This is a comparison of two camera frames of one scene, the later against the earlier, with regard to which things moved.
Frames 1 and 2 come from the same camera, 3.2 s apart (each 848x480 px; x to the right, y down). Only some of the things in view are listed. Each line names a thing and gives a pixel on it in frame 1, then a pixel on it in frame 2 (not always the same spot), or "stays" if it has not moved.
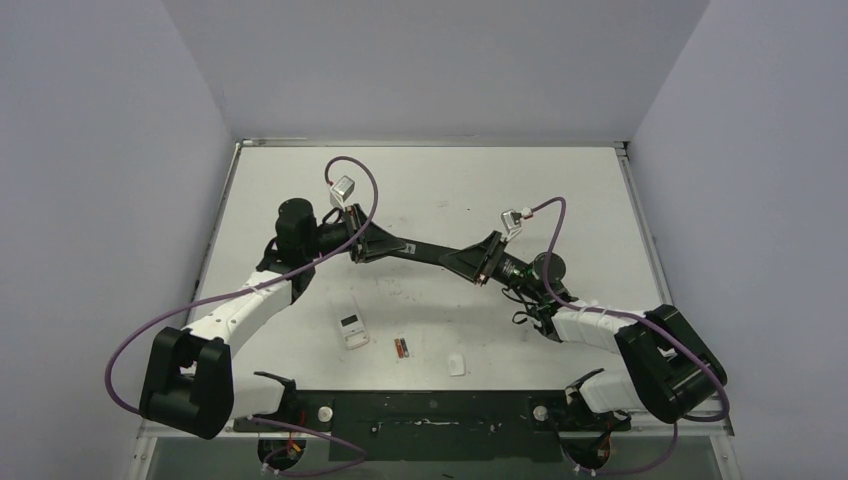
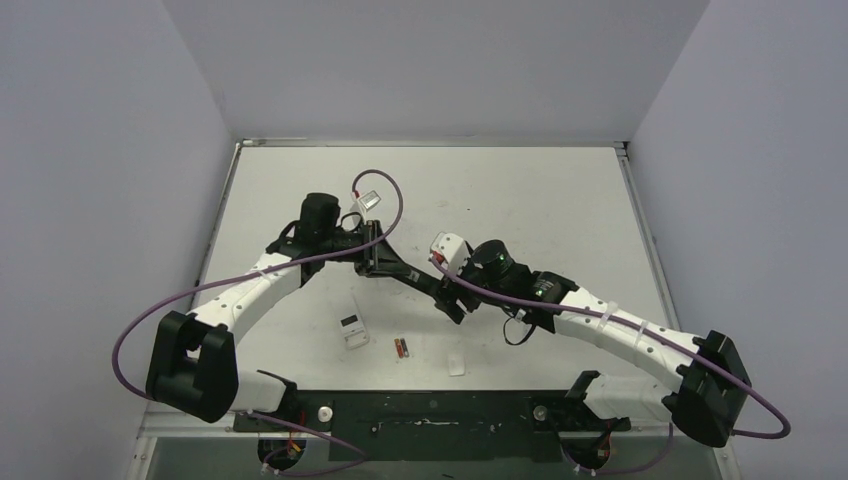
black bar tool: [423, 252] -> [426, 282]
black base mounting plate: [441, 425] stays
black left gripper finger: [375, 240] -> [389, 264]
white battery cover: [456, 364] stays
